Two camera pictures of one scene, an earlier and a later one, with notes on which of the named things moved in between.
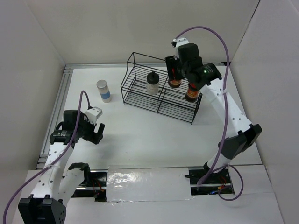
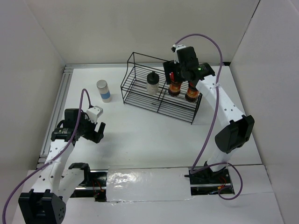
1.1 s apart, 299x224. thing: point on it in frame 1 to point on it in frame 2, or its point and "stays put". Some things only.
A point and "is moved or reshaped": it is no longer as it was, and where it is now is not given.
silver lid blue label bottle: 104,90 stays put
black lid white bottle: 153,83 stays put
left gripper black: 93,137 stays put
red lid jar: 174,83 is moved or reshaped
